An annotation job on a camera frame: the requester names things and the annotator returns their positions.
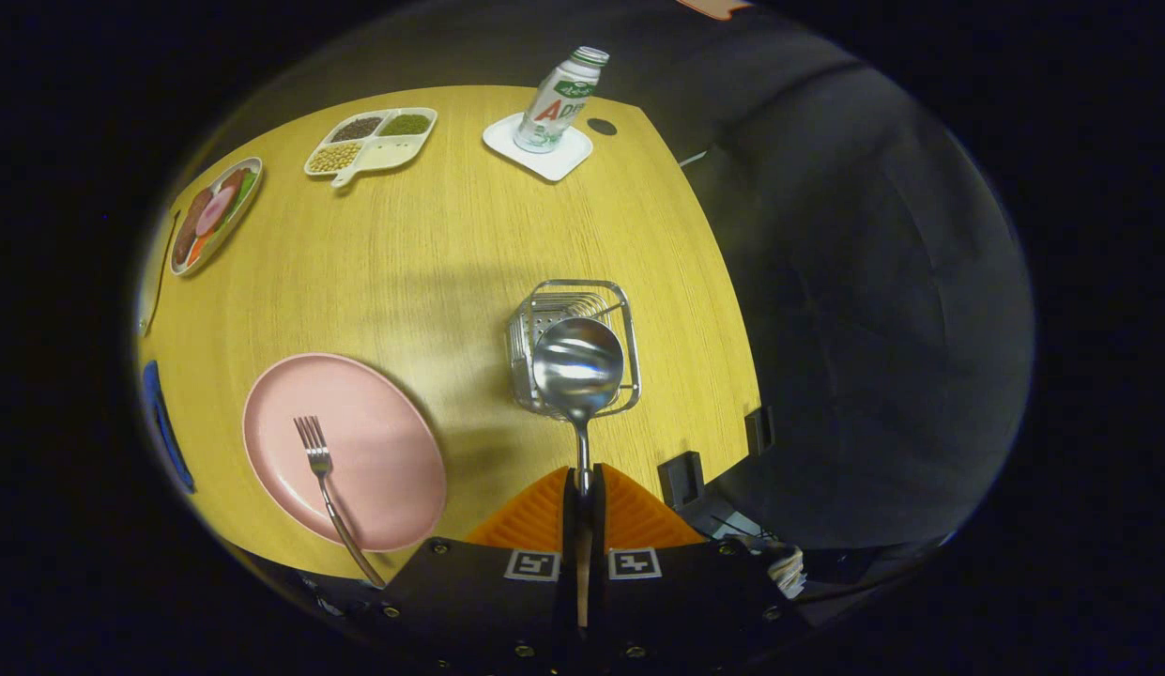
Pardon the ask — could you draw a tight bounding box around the white square coaster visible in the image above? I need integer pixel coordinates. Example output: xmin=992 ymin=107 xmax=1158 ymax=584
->
xmin=482 ymin=113 xmax=594 ymax=183

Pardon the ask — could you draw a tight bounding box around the pink ham slice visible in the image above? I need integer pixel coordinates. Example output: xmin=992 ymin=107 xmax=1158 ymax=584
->
xmin=195 ymin=188 xmax=236 ymax=238

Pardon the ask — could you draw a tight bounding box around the green lettuce leaf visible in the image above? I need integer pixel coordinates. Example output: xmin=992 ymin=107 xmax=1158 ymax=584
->
xmin=227 ymin=169 xmax=260 ymax=219

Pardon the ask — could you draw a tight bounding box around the pile of yellow soybeans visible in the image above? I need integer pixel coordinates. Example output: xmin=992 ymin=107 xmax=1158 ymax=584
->
xmin=308 ymin=141 xmax=364 ymax=175

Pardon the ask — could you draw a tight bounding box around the grey plate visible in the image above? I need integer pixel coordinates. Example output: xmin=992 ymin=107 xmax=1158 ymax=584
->
xmin=169 ymin=156 xmax=264 ymax=278

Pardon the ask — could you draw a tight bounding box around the metal fork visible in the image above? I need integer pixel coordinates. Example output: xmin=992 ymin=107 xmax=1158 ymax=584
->
xmin=294 ymin=416 xmax=388 ymax=591

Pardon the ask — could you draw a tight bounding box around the metal spoon with brown handle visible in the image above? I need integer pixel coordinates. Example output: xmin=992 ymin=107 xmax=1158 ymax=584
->
xmin=532 ymin=317 xmax=625 ymax=630

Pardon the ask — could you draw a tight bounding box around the metal wire cutlery basket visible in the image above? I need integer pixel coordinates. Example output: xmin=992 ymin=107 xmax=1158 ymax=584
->
xmin=505 ymin=279 xmax=642 ymax=420

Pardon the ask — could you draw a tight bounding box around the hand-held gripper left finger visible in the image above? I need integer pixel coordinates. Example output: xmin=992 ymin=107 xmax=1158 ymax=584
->
xmin=380 ymin=467 xmax=583 ymax=672

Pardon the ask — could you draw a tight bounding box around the pale striped bundle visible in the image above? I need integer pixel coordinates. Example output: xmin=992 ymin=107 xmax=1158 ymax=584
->
xmin=768 ymin=547 xmax=808 ymax=599

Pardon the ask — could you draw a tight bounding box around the white divided dish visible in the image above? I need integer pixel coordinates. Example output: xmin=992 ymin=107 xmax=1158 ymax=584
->
xmin=303 ymin=107 xmax=438 ymax=190

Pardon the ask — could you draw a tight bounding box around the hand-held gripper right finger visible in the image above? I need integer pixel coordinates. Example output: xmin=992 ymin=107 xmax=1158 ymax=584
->
xmin=587 ymin=465 xmax=808 ymax=672

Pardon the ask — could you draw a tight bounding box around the blue curved object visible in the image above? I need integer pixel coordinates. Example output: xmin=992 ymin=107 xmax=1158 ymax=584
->
xmin=141 ymin=360 xmax=196 ymax=494

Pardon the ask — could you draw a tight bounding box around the pink plate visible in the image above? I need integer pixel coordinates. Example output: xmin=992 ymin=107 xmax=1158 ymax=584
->
xmin=242 ymin=352 xmax=448 ymax=553

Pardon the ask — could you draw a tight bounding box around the black table clamp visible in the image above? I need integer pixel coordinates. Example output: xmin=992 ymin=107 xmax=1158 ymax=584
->
xmin=657 ymin=451 xmax=705 ymax=511
xmin=743 ymin=406 xmax=775 ymax=458

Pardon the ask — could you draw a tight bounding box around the white drink bottle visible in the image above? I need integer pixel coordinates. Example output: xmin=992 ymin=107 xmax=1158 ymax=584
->
xmin=514 ymin=46 xmax=610 ymax=154

